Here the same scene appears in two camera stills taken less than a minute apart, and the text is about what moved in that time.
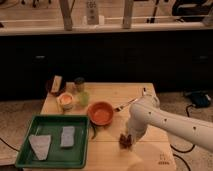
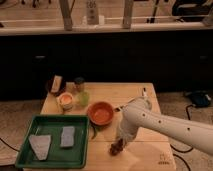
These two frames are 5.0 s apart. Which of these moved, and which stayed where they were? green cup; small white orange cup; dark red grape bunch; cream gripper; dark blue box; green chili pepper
Moved: cream gripper; dark red grape bunch
Stayed: green chili pepper; small white orange cup; dark blue box; green cup
